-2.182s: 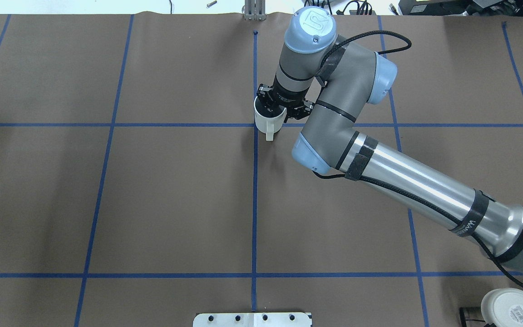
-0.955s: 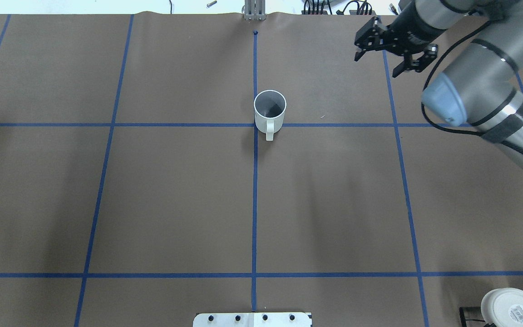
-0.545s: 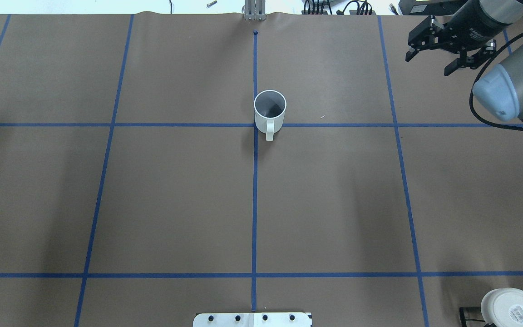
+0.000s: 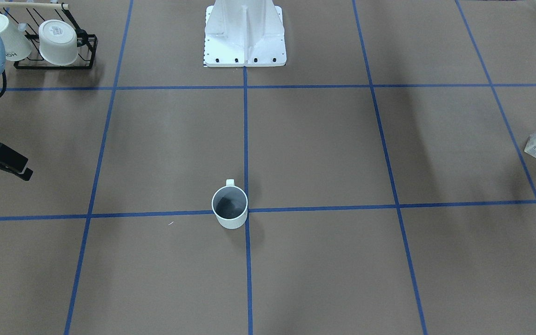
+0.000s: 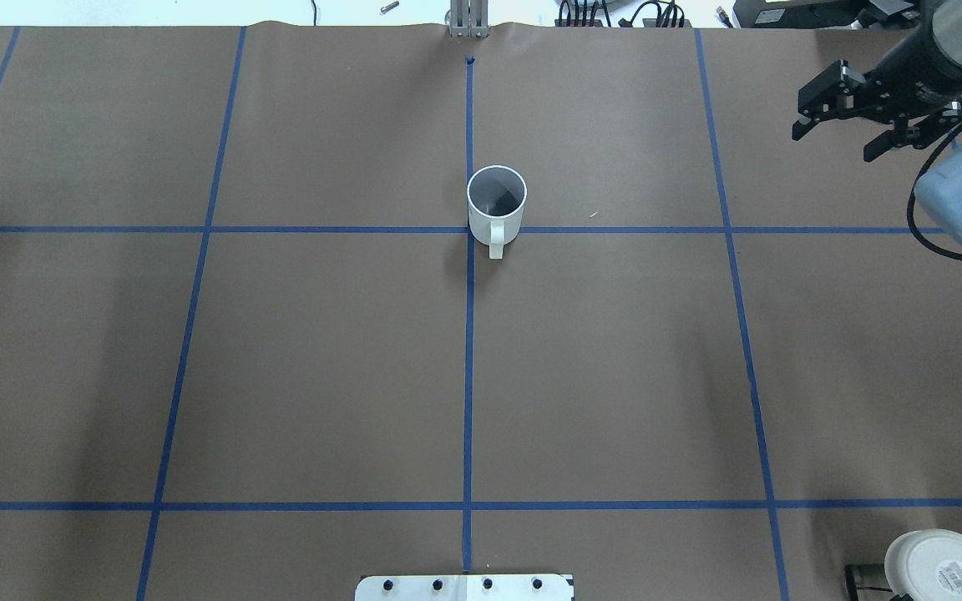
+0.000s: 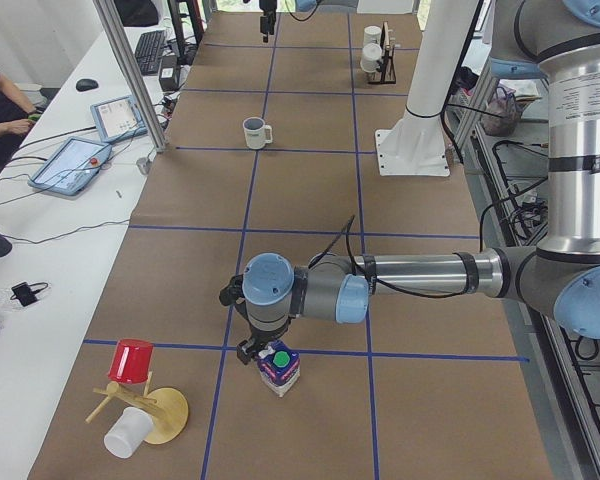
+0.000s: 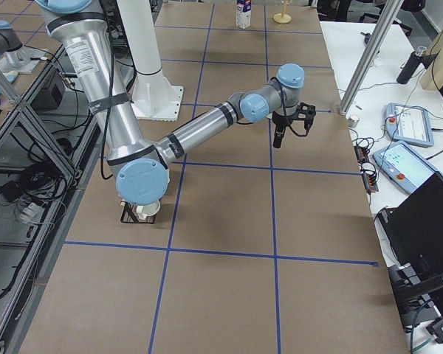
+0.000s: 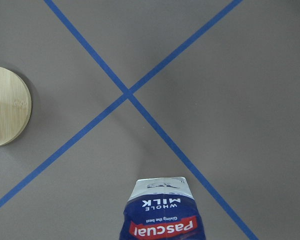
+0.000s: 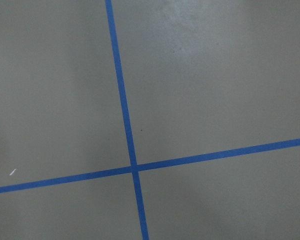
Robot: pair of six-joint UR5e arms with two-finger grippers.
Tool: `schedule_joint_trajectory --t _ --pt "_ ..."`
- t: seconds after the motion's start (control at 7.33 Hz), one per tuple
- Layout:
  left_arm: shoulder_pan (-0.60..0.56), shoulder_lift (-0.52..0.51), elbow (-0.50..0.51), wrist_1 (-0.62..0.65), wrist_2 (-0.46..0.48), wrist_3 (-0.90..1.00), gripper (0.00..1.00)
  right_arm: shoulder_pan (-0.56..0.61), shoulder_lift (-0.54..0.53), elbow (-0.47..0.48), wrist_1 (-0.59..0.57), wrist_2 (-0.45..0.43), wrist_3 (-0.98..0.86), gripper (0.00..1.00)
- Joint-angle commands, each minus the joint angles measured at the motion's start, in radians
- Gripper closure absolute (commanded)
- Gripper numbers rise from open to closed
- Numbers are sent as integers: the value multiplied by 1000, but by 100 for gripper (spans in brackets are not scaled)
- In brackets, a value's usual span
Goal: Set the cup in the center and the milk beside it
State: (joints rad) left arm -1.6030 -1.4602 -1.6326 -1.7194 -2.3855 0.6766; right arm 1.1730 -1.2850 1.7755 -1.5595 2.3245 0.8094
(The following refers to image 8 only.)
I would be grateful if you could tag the blue white milk carton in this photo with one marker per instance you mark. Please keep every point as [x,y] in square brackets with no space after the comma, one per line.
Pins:
[162,208]

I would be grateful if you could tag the wooden stand with round base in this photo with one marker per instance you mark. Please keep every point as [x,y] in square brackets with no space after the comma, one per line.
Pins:
[15,106]

